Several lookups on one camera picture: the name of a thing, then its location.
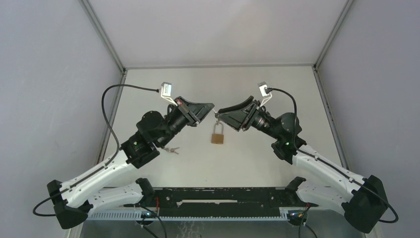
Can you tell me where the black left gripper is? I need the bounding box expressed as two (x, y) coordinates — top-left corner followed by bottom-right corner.
(157, 97), (214, 148)

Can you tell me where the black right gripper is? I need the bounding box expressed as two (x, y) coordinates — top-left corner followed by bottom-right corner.
(217, 96), (282, 141)

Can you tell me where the silver key bunch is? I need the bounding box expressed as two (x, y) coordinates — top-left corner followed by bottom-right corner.
(213, 110), (219, 125)
(163, 147), (179, 155)

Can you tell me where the long shackle brass padlock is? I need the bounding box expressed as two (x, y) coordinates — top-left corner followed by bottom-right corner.
(210, 120), (224, 145)

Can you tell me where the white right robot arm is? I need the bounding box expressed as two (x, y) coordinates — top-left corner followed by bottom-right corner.
(215, 96), (390, 234)

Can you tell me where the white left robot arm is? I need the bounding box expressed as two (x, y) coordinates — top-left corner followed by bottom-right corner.
(47, 96), (214, 229)

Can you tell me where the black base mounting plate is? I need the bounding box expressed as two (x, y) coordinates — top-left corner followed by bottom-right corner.
(127, 187), (307, 216)

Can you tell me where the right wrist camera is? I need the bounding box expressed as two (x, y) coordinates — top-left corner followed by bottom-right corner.
(258, 82), (272, 107)

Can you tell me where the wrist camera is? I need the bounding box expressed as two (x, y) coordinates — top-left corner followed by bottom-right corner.
(258, 82), (272, 107)
(159, 82), (177, 105)

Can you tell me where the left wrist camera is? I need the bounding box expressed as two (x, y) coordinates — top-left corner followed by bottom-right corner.
(159, 82), (177, 105)

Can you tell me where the white slotted cable duct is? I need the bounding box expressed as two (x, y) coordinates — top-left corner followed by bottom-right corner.
(87, 210), (289, 221)

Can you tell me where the black right camera cable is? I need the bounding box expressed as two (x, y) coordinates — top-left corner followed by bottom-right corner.
(265, 87), (399, 224)

